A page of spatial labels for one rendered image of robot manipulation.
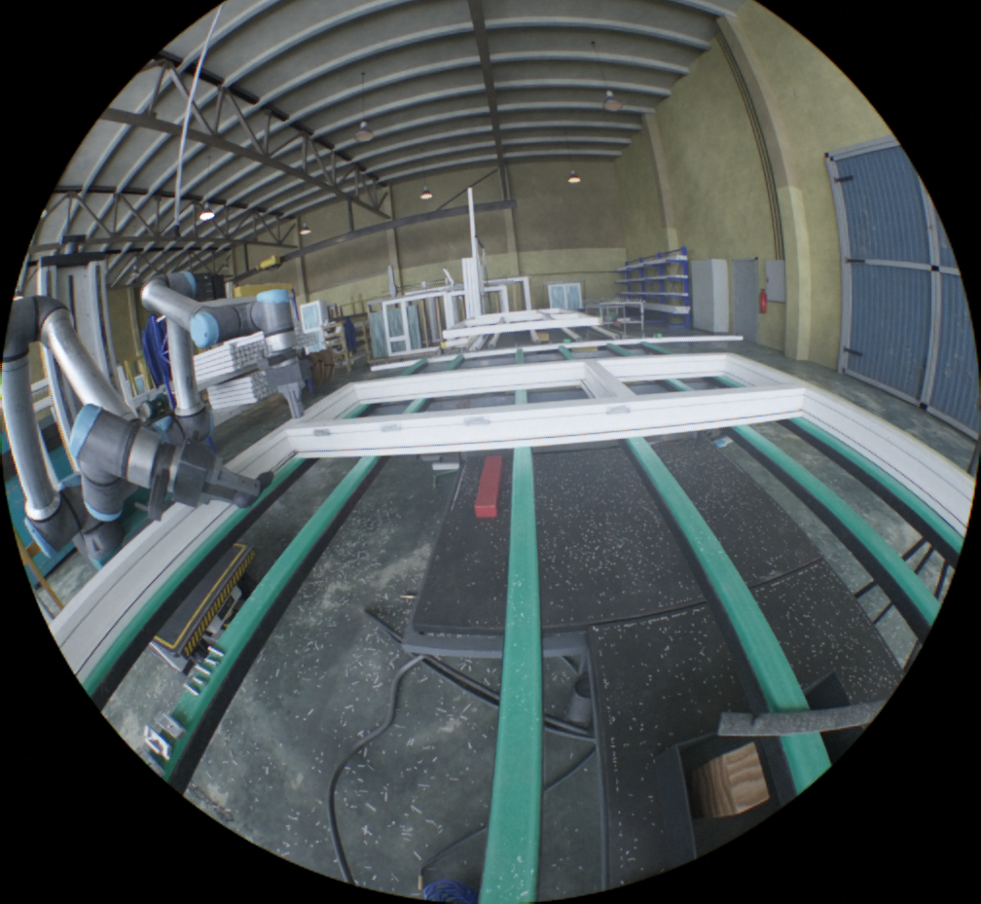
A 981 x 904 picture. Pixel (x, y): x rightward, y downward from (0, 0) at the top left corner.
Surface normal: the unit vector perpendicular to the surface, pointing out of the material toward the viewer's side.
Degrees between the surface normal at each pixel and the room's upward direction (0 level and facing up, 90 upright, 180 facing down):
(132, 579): 90
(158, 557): 90
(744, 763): 0
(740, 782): 0
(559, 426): 90
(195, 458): 53
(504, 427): 90
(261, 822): 0
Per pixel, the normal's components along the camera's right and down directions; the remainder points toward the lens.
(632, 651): -0.11, -0.93
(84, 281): 0.99, -0.11
